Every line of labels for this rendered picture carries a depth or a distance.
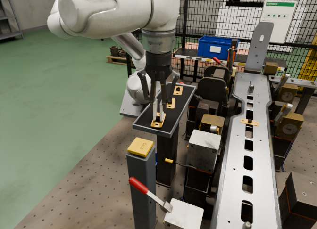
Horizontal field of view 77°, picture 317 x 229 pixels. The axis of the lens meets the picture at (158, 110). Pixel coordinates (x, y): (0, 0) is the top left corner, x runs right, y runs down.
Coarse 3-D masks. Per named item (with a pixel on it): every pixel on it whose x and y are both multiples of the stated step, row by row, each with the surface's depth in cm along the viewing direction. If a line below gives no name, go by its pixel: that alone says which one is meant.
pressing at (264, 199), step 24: (240, 72) 150; (240, 96) 119; (264, 96) 119; (264, 120) 98; (240, 144) 84; (264, 144) 84; (240, 168) 73; (264, 168) 73; (216, 192) 65; (240, 192) 65; (264, 192) 65; (216, 216) 58; (240, 216) 58; (264, 216) 58
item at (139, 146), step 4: (136, 140) 62; (140, 140) 62; (144, 140) 62; (148, 140) 62; (132, 144) 61; (136, 144) 61; (140, 144) 61; (144, 144) 61; (148, 144) 61; (152, 144) 61; (128, 148) 59; (132, 148) 59; (136, 148) 59; (140, 148) 59; (144, 148) 59; (148, 148) 59; (132, 152) 59; (136, 152) 58; (140, 152) 58; (144, 152) 58; (148, 152) 59; (144, 156) 58
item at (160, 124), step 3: (165, 114) 72; (156, 117) 69; (159, 117) 70; (156, 120) 69; (159, 120) 69; (153, 123) 68; (156, 123) 68; (159, 123) 68; (162, 123) 68; (153, 126) 66; (156, 126) 66; (159, 126) 66
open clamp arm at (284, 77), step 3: (285, 75) 116; (288, 75) 116; (282, 78) 118; (285, 78) 117; (282, 81) 118; (285, 81) 118; (279, 84) 120; (282, 84) 119; (276, 87) 123; (279, 87) 121; (276, 90) 122; (273, 93) 125; (276, 93) 123
